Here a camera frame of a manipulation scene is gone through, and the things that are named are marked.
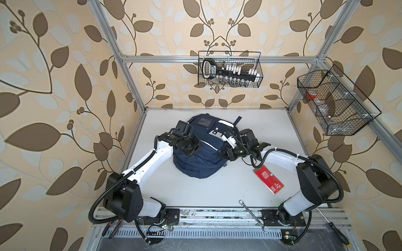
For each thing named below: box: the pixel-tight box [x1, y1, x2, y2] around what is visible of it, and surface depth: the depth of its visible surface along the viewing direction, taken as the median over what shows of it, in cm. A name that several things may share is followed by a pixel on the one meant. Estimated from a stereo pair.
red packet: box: [253, 164, 285, 196], surface depth 88 cm
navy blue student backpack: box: [172, 113, 242, 179], surface depth 86 cm
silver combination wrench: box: [238, 199, 269, 234], surface depth 77 cm
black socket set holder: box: [201, 58, 261, 83], surface depth 86 cm
